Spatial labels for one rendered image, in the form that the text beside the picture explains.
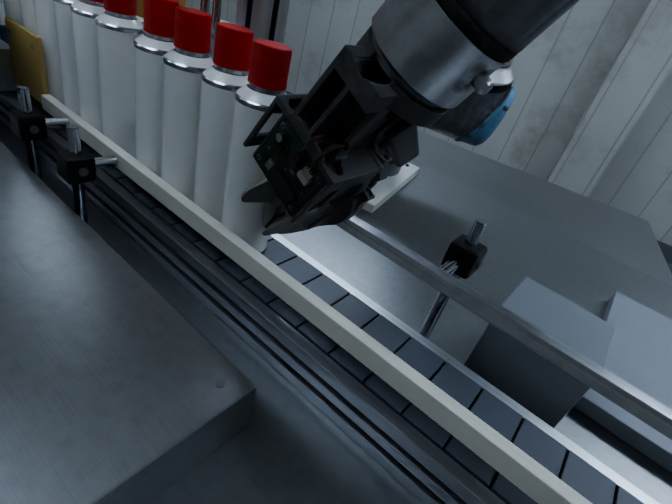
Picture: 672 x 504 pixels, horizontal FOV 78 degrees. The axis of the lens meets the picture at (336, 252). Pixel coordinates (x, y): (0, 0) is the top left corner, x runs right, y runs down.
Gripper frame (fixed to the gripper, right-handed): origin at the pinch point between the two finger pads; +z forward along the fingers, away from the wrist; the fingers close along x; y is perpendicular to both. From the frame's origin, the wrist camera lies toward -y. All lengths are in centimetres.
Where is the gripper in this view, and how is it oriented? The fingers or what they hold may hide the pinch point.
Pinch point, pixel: (278, 218)
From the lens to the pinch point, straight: 41.9
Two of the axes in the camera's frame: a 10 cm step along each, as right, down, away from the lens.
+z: -5.9, 4.5, 6.8
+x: 5.3, 8.4, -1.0
